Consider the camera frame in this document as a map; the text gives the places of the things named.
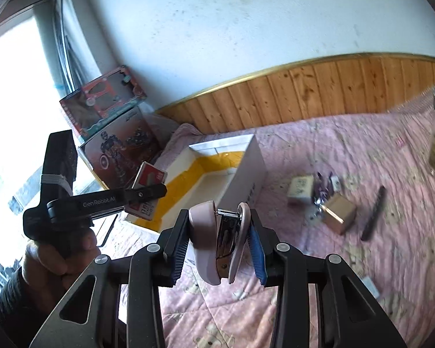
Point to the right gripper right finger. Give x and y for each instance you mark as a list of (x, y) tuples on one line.
[(320, 298)]

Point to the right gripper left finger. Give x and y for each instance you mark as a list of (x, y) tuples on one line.
[(115, 302)]

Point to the red white small box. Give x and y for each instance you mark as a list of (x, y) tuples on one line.
[(146, 181)]

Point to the black marker pen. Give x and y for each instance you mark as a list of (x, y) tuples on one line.
[(373, 217)]

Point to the tan small box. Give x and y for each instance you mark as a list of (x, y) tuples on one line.
[(338, 213)]

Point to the purple action figure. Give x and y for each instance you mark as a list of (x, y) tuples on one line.
[(323, 191)]

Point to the white lighter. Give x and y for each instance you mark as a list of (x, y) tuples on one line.
[(335, 184)]

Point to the tissue pack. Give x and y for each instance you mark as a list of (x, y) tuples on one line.
[(300, 190)]

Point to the pink stapler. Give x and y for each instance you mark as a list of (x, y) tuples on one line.
[(218, 237)]

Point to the dark sleeve left forearm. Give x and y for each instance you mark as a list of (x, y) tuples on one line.
[(20, 317)]

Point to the person's left hand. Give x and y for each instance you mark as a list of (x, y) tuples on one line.
[(48, 275)]

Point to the white small item on quilt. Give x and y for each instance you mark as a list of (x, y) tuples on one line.
[(368, 282)]

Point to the robot toy box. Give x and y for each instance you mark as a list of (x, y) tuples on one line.
[(116, 152)]

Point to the red teal toy box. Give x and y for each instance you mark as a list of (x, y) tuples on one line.
[(97, 103)]

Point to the pink bear quilt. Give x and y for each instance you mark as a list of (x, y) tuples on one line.
[(352, 185)]

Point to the white cardboard box yellow tape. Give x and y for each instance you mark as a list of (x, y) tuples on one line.
[(228, 171)]

